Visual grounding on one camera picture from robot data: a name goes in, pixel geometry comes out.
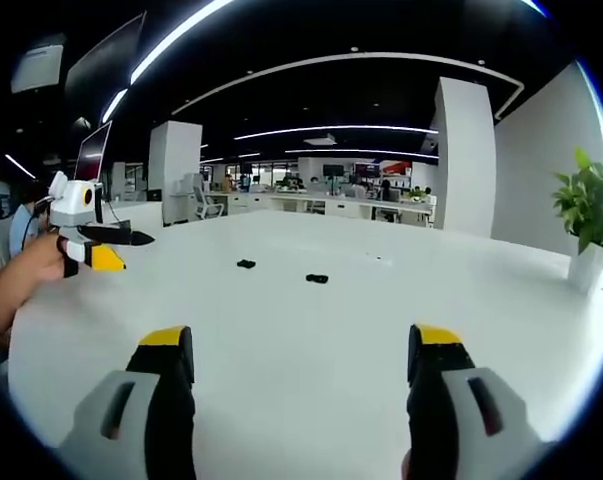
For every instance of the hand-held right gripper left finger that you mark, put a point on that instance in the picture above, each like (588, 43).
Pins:
(131, 400)

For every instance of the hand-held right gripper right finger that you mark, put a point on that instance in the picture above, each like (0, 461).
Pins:
(461, 400)

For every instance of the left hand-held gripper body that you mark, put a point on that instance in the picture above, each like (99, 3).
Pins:
(73, 205)

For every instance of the black plastic buckle part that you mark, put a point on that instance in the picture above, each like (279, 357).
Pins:
(316, 278)
(246, 263)

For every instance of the person's left hand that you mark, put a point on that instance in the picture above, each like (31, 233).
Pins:
(43, 262)

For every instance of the person's right hand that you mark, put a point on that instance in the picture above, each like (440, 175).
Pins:
(405, 465)

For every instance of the computer monitor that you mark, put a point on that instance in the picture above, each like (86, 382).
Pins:
(92, 152)

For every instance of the white office chair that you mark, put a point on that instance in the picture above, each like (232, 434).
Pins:
(207, 202)

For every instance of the white plant pot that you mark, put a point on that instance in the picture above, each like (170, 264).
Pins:
(586, 267)

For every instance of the white office desk row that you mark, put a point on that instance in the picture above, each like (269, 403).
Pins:
(341, 205)

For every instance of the green potted plant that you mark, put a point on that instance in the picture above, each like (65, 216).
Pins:
(588, 200)

